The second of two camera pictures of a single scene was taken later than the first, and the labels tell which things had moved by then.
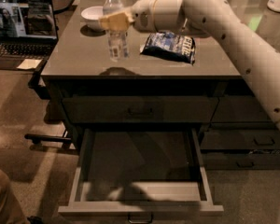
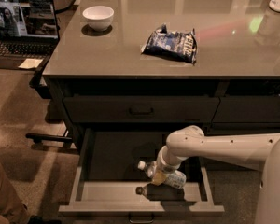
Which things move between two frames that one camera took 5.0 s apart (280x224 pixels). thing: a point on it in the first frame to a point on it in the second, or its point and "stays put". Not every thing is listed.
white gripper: [144, 15] to [163, 167]
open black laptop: [23, 31] stays put
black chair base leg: [38, 138] stays put
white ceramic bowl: [91, 17] stays put
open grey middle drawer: [141, 173] stays put
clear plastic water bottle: [118, 40] to [176, 178]
